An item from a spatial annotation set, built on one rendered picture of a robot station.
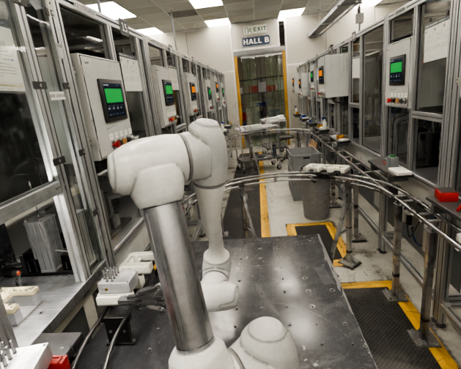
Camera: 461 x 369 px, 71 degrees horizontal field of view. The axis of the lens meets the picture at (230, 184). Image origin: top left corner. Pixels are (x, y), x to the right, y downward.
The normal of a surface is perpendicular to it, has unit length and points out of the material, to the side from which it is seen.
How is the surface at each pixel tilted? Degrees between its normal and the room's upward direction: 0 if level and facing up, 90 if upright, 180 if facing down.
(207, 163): 104
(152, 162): 76
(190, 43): 90
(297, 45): 90
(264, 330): 7
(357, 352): 0
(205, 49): 90
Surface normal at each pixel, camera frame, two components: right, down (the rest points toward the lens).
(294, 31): -0.07, 0.28
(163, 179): 0.44, -0.01
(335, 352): -0.11, -0.96
